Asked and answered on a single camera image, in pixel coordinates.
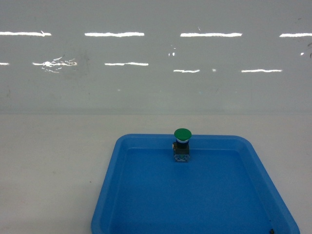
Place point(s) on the green mushroom push button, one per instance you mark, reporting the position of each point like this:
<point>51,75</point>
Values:
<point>181,149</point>

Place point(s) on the blue plastic tray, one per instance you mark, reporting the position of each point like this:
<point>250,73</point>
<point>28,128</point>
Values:
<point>223,189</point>

